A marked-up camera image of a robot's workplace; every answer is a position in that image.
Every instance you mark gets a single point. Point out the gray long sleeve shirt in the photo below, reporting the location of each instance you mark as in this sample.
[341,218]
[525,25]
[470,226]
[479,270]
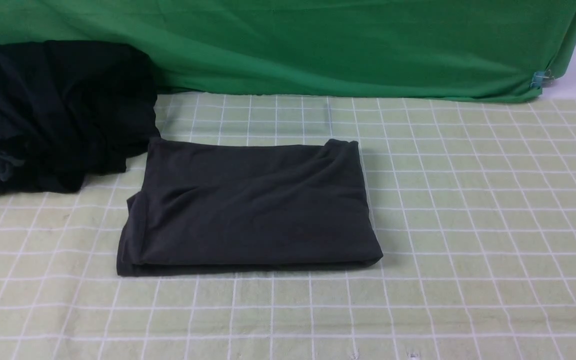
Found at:
[214,208]

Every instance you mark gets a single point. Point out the green backdrop cloth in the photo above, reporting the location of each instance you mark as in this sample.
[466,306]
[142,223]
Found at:
[456,50]

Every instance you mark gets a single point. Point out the black clothes pile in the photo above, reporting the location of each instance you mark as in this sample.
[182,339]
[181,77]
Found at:
[71,108]

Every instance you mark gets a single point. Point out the teal binder clip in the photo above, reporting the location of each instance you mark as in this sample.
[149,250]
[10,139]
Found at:
[541,79]

